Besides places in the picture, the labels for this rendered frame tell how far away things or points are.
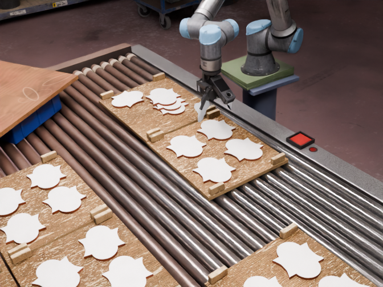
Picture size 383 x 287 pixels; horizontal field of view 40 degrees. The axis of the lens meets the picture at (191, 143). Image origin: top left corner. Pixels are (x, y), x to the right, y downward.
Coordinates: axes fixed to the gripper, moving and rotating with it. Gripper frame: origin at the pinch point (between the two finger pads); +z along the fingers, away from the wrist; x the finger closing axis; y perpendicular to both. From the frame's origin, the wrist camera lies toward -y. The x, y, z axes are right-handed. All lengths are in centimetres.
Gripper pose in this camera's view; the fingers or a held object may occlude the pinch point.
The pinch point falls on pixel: (216, 117)
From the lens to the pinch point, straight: 200.5
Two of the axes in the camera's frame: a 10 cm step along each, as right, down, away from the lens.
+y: -5.6, -4.4, 7.0
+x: -8.3, 3.5, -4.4
